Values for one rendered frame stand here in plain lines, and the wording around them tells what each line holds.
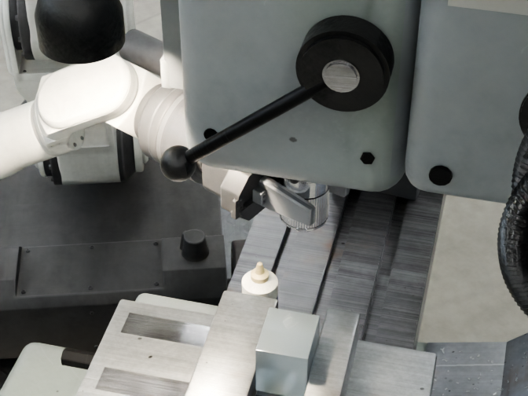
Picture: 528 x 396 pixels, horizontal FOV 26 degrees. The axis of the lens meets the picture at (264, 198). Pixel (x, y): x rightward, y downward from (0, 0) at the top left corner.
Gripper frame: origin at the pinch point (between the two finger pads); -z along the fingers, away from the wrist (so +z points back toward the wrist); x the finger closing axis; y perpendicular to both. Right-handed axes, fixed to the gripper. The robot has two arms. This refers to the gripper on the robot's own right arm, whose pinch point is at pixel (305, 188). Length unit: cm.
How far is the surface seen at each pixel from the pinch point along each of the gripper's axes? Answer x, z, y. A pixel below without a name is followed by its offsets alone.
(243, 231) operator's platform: 63, 60, 84
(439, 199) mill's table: 35.9, 4.2, 27.3
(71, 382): -5, 33, 48
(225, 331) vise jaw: -7.4, 4.0, 16.4
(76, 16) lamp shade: -15.9, 11.3, -22.0
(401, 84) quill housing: -4.5, -12.0, -19.7
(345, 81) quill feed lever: -9.9, -10.3, -22.1
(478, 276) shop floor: 120, 34, 123
